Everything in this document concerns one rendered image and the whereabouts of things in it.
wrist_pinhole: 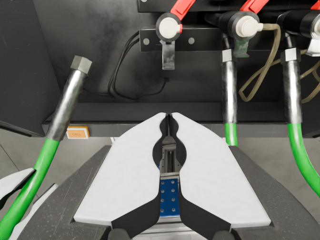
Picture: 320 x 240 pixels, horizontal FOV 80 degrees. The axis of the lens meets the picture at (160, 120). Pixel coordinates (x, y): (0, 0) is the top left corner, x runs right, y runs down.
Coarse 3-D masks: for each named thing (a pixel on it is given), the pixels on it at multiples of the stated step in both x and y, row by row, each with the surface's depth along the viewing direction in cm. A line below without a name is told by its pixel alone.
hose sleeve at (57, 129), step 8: (72, 72) 21; (80, 72) 21; (72, 80) 21; (80, 80) 21; (64, 88) 21; (72, 88) 21; (80, 88) 21; (64, 96) 21; (72, 96) 21; (64, 104) 21; (72, 104) 21; (56, 112) 21; (64, 112) 21; (72, 112) 21; (56, 120) 20; (64, 120) 21; (48, 128) 21; (56, 128) 20; (64, 128) 21; (48, 136) 20; (56, 136) 20
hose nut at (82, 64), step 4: (76, 56) 21; (80, 56) 21; (76, 60) 21; (80, 60) 21; (84, 60) 21; (88, 60) 21; (72, 64) 21; (76, 64) 21; (80, 64) 21; (84, 64) 21; (88, 64) 21; (92, 64) 22; (72, 68) 21; (76, 68) 21; (80, 68) 21; (84, 68) 21; (88, 68) 21; (84, 72) 21; (88, 72) 22; (88, 76) 23
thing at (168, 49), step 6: (162, 42) 21; (174, 42) 21; (162, 48) 22; (168, 48) 22; (174, 48) 22; (162, 54) 22; (168, 54) 22; (174, 54) 22; (162, 60) 22; (168, 60) 22; (174, 60) 22
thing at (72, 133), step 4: (68, 132) 46; (72, 132) 46; (76, 132) 46; (80, 132) 46; (84, 132) 46; (88, 132) 47; (72, 136) 47; (76, 136) 47; (80, 136) 47; (84, 136) 47
